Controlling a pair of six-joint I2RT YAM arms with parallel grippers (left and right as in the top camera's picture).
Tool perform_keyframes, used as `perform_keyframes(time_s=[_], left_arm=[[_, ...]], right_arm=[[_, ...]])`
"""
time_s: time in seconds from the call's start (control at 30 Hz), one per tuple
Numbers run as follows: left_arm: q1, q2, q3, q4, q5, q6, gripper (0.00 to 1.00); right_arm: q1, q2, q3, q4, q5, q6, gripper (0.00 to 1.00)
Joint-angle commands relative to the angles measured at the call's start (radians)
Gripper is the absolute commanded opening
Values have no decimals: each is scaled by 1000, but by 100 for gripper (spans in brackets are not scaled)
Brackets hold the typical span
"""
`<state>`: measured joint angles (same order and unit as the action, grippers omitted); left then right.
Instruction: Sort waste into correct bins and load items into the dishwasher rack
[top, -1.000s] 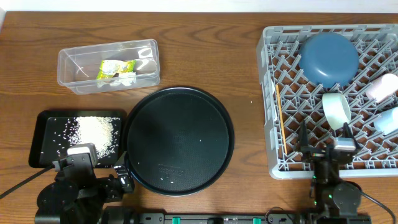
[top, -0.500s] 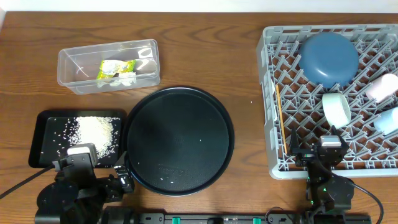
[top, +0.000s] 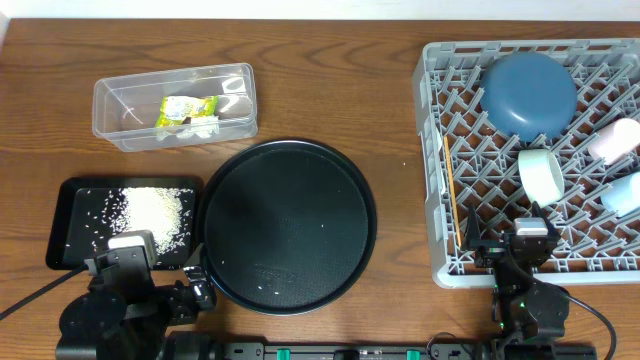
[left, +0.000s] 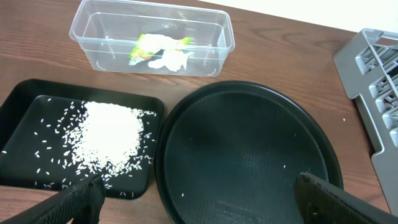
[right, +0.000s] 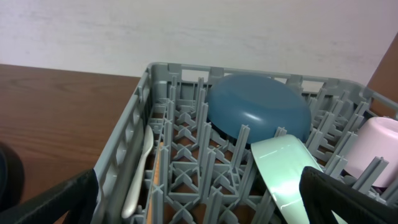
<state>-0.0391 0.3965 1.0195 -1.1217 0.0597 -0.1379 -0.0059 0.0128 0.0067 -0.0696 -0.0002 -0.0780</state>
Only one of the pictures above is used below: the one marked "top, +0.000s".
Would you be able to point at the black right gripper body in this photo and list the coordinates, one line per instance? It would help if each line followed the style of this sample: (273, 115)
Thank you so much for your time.
(490, 251)

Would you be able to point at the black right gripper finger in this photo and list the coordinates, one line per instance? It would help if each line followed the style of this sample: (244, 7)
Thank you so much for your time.
(472, 239)
(543, 227)

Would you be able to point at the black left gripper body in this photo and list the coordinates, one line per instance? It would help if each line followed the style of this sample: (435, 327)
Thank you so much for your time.
(187, 290)

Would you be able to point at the mint green bowl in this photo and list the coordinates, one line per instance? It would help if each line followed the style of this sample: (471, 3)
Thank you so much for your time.
(541, 176)

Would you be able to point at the wooden chopstick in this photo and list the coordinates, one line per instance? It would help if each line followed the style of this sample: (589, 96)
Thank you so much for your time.
(454, 209)

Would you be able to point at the white rice pile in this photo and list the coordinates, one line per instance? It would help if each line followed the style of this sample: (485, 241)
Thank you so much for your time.
(150, 210)

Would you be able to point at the rectangular black tray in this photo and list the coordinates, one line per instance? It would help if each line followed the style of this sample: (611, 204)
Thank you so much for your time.
(59, 257)

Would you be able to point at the light blue cup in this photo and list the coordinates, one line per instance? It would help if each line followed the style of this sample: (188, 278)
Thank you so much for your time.
(622, 197)

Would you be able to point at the round black serving tray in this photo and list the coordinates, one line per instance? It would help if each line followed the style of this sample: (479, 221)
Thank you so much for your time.
(286, 227)

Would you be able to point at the pale pink cup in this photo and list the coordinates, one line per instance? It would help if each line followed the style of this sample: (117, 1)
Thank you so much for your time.
(615, 140)

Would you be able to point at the blue plate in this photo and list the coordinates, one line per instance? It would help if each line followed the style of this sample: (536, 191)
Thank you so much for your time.
(528, 94)

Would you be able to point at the yellow green snack wrapper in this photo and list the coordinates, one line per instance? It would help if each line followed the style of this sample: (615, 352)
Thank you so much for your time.
(174, 110)

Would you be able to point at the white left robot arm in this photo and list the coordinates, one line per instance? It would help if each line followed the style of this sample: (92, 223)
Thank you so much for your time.
(124, 315)

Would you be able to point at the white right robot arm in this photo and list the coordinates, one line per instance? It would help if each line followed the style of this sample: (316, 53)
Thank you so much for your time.
(531, 312)

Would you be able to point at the grey plastic dishwasher rack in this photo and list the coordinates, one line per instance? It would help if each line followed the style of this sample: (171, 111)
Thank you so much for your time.
(596, 246)

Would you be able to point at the clear plastic waste bin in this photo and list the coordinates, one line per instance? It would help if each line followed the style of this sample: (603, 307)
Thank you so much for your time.
(125, 108)

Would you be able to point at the crumpled white tissue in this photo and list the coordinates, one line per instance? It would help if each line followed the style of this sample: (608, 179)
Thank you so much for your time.
(202, 127)

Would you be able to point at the black rail with green clips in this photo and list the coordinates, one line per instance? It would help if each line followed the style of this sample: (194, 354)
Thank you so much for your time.
(436, 351)

